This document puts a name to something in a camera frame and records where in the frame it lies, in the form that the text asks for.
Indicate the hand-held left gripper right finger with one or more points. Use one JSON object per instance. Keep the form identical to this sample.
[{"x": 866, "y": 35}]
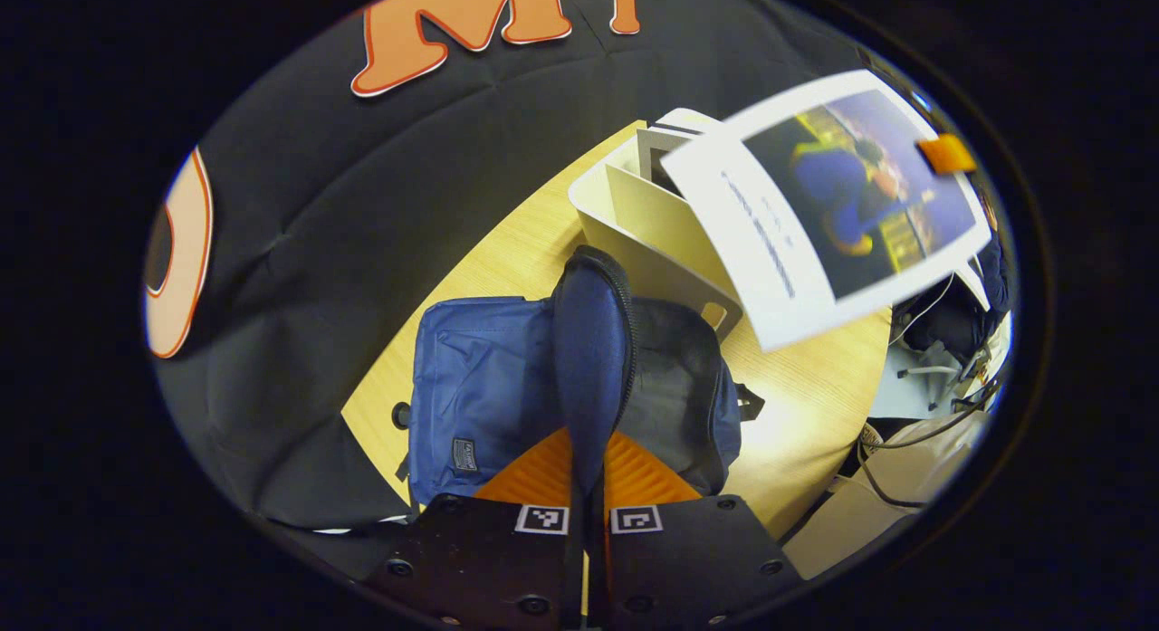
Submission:
[{"x": 598, "y": 559}]

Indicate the blue spine book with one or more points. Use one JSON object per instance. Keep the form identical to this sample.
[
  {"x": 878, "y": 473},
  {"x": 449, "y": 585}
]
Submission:
[{"x": 770, "y": 251}]

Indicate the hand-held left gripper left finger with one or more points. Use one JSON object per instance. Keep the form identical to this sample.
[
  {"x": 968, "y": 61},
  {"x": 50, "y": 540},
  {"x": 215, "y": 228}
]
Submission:
[{"x": 574, "y": 559}]

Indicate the black backdrop cloth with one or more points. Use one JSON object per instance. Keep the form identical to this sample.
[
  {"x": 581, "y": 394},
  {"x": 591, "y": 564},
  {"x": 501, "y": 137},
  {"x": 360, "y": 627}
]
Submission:
[{"x": 362, "y": 205}]

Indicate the blue schoolbag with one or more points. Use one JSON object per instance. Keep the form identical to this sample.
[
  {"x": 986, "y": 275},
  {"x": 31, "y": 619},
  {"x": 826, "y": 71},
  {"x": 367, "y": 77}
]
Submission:
[{"x": 489, "y": 387}]

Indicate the office chair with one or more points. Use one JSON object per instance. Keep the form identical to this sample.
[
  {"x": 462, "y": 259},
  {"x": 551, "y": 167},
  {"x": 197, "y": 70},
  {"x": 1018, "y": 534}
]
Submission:
[{"x": 937, "y": 328}]

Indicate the white bookshelf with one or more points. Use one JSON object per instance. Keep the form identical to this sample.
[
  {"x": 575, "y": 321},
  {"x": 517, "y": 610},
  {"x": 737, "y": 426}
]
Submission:
[{"x": 652, "y": 242}]

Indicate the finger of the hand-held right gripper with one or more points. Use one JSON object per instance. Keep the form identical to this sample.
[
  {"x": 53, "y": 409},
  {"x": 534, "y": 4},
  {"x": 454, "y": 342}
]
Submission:
[{"x": 946, "y": 153}]

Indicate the black table grommet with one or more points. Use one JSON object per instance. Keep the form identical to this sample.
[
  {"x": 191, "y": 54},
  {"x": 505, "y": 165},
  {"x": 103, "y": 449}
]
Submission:
[{"x": 401, "y": 415}]

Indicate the beige box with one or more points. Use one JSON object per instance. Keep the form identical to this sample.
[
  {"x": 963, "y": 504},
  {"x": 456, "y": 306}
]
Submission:
[{"x": 860, "y": 522}]

